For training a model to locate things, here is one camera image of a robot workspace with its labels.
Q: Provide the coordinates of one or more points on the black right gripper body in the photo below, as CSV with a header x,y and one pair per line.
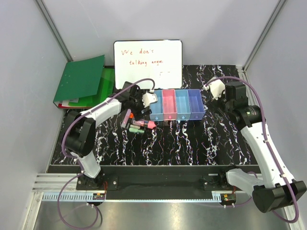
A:
x,y
224,105

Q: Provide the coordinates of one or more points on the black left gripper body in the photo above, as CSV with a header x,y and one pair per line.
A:
x,y
136,105

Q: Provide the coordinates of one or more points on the light blue bin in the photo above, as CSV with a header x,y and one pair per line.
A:
x,y
157,108
183,106

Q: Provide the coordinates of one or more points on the purple plastic bin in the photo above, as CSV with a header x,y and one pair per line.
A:
x,y
196,104

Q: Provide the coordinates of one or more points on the pink plastic bin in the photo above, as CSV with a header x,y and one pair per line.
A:
x,y
169,104

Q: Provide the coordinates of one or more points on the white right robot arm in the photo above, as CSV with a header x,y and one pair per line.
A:
x,y
277,188

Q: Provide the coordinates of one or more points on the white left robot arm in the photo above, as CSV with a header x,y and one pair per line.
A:
x,y
78,136

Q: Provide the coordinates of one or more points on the pink eraser stick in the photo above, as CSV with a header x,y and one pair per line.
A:
x,y
126,118

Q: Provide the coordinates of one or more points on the green translucent file folder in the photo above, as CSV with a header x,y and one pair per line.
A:
x,y
105,88

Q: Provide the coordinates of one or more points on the green highlighter pen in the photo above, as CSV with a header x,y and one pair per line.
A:
x,y
135,130

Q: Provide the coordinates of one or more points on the black marble pattern mat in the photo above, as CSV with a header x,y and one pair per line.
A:
x,y
212,141

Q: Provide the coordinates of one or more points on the white dry-erase board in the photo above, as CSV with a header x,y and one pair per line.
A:
x,y
160,60

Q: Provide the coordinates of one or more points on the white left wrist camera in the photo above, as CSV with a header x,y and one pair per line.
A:
x,y
149,98

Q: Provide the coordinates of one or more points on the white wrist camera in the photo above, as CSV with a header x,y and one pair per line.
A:
x,y
216,88
149,98

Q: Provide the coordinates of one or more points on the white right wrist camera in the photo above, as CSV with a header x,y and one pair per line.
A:
x,y
216,88

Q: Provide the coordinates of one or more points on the green ring binder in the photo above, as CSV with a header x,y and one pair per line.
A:
x,y
79,79

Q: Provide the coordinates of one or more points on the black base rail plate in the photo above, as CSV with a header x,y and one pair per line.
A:
x,y
161,183

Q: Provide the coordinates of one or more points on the aluminium frame rail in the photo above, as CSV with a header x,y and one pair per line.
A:
x,y
62,187

